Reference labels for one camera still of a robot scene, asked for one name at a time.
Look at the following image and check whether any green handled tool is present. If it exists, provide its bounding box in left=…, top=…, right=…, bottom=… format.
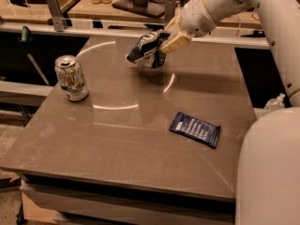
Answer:
left=20, top=25, right=51, bottom=86

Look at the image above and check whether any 7up soda can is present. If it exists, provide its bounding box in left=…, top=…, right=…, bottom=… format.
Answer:
left=54, top=55, right=88, bottom=102

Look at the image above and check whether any left metal bracket post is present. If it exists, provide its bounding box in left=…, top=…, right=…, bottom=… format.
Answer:
left=46, top=0, right=66, bottom=32

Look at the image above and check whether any metal rail bar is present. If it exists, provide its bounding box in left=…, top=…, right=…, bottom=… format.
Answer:
left=0, top=22, right=270, bottom=50

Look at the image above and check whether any black monitor stand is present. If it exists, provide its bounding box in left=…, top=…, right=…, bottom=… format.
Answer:
left=112, top=0, right=165, bottom=19

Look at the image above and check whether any metal bracket post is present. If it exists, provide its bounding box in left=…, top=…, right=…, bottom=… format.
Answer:
left=46, top=0, right=66, bottom=32
left=164, top=0, right=176, bottom=25

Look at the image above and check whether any blue chip bag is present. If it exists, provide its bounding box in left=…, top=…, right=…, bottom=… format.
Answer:
left=126, top=29, right=170, bottom=68

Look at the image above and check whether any crumpled plastic bottle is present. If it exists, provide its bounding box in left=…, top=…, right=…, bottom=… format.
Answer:
left=263, top=93, right=285, bottom=113

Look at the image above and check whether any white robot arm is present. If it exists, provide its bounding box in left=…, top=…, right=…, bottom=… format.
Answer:
left=160, top=0, right=300, bottom=225

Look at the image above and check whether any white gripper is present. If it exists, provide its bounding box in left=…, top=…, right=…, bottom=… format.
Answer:
left=158, top=0, right=217, bottom=53

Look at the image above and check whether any flat dark blue snack packet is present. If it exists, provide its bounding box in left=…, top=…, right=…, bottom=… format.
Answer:
left=169, top=112, right=221, bottom=149

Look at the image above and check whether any right metal bracket post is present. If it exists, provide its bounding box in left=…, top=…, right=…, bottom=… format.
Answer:
left=164, top=0, right=176, bottom=25

